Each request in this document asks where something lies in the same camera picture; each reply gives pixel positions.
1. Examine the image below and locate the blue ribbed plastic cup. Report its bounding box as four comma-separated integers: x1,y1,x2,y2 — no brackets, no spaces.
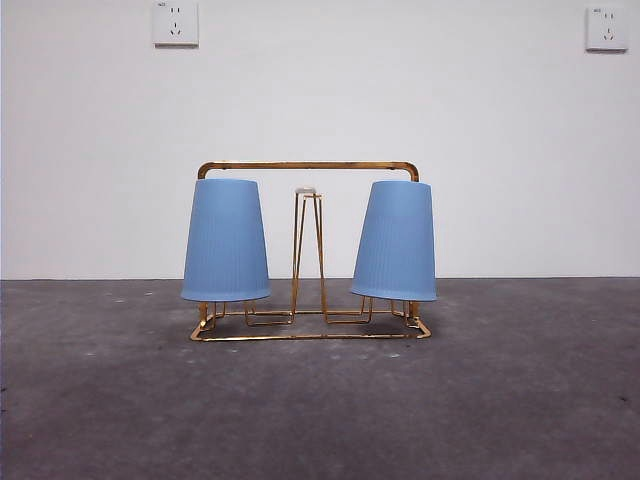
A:
180,178,273,303
348,179,439,303

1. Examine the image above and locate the gold wire cup rack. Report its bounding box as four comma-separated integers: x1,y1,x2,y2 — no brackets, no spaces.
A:
188,159,432,343

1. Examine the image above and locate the white wall socket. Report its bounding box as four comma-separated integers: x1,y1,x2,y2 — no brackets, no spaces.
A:
585,5,630,52
152,0,200,49

